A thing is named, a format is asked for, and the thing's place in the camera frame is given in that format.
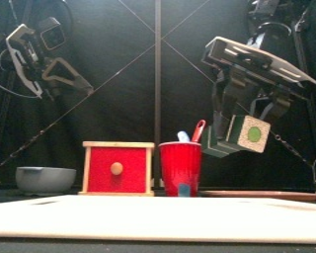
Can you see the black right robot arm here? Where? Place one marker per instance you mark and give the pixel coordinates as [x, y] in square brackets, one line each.
[275, 36]

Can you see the red toy knife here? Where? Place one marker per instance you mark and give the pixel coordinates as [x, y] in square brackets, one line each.
[197, 131]

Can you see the blue toy knife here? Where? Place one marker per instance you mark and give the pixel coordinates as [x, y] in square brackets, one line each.
[182, 135]

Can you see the white cutting board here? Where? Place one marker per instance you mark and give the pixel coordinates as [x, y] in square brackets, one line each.
[156, 217]

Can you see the red plastic cup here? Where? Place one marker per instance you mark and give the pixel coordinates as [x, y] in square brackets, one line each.
[180, 164]

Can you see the wooden box with red drawer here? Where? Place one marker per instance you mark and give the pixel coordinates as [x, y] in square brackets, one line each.
[98, 171]

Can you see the brown wooden tray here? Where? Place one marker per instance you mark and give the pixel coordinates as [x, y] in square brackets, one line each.
[261, 195]

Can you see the grey bowl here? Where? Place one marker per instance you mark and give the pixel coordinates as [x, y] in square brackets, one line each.
[44, 181]

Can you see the blue tape patch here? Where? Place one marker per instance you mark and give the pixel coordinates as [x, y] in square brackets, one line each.
[184, 190]

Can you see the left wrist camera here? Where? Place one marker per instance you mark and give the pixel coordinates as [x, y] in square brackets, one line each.
[52, 34]

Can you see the vertical metal frame pole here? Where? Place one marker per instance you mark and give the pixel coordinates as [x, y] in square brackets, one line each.
[157, 99]

